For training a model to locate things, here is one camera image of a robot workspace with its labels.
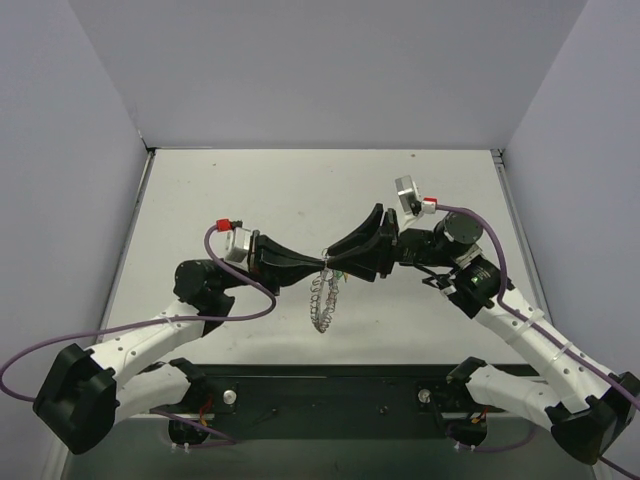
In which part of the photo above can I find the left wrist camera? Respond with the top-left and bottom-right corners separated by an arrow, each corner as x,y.
224,227 -> 252,265

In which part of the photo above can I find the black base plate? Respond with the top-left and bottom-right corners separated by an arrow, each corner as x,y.
161,365 -> 486,443

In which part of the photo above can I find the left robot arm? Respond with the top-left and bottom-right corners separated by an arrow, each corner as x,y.
33,220 -> 326,455

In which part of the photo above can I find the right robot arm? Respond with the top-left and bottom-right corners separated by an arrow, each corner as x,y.
327,198 -> 639,465

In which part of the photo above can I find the metal disc keyring holder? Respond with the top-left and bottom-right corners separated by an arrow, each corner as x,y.
309,269 -> 348,334

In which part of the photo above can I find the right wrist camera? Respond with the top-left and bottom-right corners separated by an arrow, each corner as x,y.
395,175 -> 422,220

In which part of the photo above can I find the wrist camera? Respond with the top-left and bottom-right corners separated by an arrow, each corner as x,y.
395,175 -> 422,220
224,227 -> 252,265

